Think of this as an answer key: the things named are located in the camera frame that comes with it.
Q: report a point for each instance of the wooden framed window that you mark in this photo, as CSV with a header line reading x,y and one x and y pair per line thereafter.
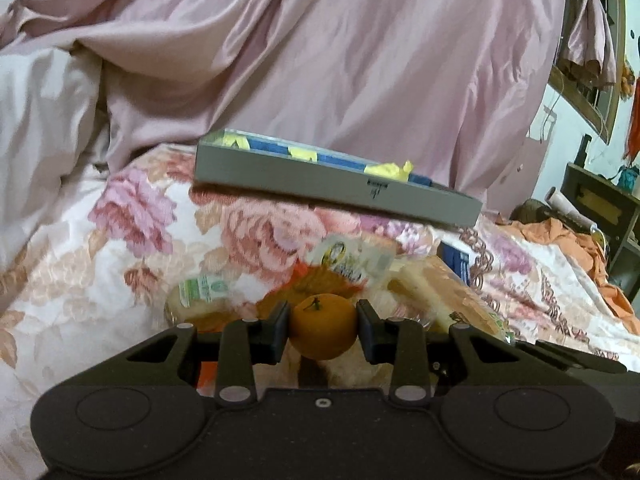
x,y
588,65

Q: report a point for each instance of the dark wooden cabinet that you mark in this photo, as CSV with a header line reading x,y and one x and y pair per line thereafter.
x,y
616,213

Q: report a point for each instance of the pink satin quilt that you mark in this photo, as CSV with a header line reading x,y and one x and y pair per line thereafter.
x,y
449,85

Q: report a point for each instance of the floral bed sheet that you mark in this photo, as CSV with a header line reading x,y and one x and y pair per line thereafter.
x,y
94,278

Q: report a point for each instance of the grey cardboard box tray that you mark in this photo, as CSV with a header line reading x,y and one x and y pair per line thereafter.
x,y
263,164

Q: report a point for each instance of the orange cloth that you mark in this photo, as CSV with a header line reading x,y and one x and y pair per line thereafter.
x,y
589,256

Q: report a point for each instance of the green label biscuit pack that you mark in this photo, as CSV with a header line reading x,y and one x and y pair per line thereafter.
x,y
199,299

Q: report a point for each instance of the dark blue snack stick packet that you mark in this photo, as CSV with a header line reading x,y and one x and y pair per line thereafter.
x,y
456,260

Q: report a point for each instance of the yellow snack wrapper in tray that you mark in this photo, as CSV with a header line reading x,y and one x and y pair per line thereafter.
x,y
390,171

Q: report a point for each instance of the clear wrapped bread pack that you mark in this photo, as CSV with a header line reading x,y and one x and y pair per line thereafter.
x,y
431,293

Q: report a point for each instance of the orange dried tofu packet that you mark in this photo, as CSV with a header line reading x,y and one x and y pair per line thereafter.
x,y
307,281

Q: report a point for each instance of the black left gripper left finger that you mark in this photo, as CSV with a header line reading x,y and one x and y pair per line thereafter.
x,y
243,344

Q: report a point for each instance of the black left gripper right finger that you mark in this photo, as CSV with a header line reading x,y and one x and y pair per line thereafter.
x,y
401,343

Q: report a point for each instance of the small orange mandarin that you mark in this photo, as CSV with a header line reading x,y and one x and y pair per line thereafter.
x,y
323,327

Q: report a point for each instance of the rolled white paper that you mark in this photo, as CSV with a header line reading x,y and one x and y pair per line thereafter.
x,y
561,204

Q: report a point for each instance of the white green snack sachet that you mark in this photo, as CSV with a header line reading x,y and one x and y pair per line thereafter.
x,y
357,259

